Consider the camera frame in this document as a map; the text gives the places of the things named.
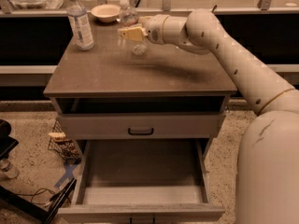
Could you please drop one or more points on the snack package in basket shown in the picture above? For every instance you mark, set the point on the snack package in basket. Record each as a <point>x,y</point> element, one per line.
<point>59,138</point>

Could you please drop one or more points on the blue tape cross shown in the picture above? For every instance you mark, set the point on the blue tape cross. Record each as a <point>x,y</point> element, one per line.
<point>68,173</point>

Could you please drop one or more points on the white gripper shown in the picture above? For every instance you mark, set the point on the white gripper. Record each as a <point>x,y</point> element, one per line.
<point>154,28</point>

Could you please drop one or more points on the white bowl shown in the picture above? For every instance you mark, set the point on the white bowl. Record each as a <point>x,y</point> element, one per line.
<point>106,13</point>

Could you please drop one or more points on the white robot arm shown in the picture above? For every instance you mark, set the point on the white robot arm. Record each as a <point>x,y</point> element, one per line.
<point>267,181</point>

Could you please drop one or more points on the open grey bottom drawer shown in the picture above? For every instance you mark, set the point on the open grey bottom drawer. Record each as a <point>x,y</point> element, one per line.
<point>142,182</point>

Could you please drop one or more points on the clear plastic water bottle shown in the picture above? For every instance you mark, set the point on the clear plastic water bottle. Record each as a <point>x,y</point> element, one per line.
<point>128,17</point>

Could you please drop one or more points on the labelled white-cap bottle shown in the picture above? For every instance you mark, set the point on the labelled white-cap bottle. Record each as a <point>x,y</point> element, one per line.
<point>79,21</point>

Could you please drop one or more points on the black bar left floor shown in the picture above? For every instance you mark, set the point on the black bar left floor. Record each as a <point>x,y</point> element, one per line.
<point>59,201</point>

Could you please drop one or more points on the grey drawer cabinet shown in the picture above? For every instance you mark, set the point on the grey drawer cabinet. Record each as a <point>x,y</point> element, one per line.
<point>164,80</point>

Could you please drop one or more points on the black drawer handle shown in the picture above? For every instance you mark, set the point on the black drawer handle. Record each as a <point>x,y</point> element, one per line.
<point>141,131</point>

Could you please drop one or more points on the clear bottle on floor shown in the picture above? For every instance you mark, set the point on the clear bottle on floor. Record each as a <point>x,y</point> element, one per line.
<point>8,169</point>

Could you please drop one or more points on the black chair base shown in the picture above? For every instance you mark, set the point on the black chair base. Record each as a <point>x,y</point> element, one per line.
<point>7,143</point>

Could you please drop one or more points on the black wire basket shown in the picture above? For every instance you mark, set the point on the black wire basket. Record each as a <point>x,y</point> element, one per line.
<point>66,151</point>

